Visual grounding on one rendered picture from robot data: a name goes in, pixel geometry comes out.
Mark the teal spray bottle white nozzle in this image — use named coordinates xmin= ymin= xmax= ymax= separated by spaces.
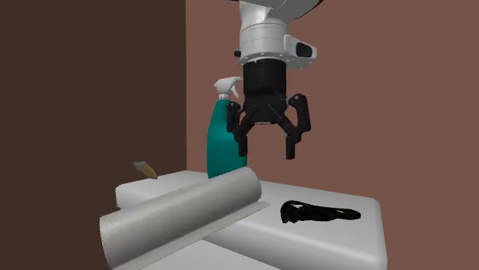
xmin=206 ymin=76 xmax=249 ymax=179

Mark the grey paper roll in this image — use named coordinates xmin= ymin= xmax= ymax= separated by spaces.
xmin=98 ymin=166 xmax=271 ymax=270

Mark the black looped elongated object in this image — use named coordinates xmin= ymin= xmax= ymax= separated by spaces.
xmin=279 ymin=200 xmax=362 ymax=225

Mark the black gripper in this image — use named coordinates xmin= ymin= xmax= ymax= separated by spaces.
xmin=226 ymin=58 xmax=312 ymax=161

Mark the white toilet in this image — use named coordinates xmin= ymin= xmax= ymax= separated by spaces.
xmin=114 ymin=170 xmax=388 ymax=270

